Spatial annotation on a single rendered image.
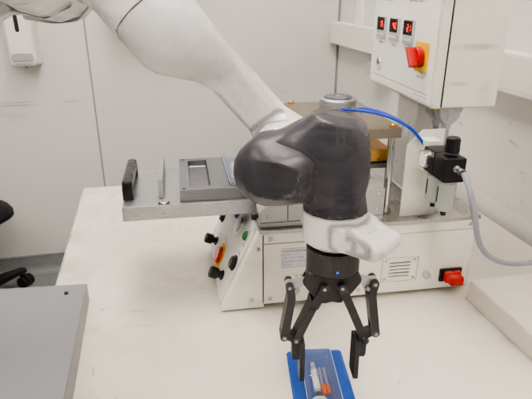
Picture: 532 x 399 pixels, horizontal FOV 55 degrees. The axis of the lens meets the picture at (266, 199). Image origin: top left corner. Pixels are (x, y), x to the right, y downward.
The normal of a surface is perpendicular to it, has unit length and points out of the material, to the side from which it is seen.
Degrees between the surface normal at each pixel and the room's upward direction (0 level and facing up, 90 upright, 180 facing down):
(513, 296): 0
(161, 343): 0
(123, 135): 90
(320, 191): 104
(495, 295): 0
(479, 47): 90
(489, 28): 90
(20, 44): 90
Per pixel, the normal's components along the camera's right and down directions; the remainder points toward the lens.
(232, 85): -0.25, 0.55
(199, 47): 0.70, 0.58
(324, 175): -0.45, 0.31
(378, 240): 0.18, -0.78
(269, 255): 0.16, 0.38
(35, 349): 0.06, -0.94
